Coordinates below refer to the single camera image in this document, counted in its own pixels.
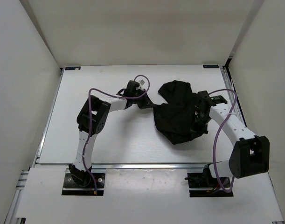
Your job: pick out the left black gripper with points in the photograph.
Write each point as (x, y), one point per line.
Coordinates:
(146, 102)

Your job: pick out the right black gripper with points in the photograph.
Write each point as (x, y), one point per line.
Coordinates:
(196, 128)

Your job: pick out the black skirt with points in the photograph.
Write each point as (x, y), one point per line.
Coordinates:
(176, 119)

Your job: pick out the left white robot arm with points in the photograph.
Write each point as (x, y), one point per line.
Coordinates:
(92, 118)

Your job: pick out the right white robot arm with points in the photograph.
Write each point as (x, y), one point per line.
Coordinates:
(250, 154)

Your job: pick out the right blue corner label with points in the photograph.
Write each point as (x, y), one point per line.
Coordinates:
(209, 66)

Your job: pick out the blue corner label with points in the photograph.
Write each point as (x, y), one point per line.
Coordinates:
(209, 66)
(73, 68)

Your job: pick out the left blue corner label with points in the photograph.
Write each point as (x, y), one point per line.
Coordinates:
(73, 68)

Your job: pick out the white front cover panel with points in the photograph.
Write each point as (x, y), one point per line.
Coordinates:
(145, 197)

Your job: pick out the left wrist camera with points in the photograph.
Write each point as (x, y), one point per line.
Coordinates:
(132, 89)

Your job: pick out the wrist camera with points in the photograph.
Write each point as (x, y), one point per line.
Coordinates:
(203, 95)
(132, 89)

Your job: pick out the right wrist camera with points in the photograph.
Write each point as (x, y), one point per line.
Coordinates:
(203, 95)

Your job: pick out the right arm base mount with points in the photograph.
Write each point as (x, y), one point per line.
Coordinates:
(204, 186)

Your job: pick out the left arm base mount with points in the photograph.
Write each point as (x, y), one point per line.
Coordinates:
(73, 186)

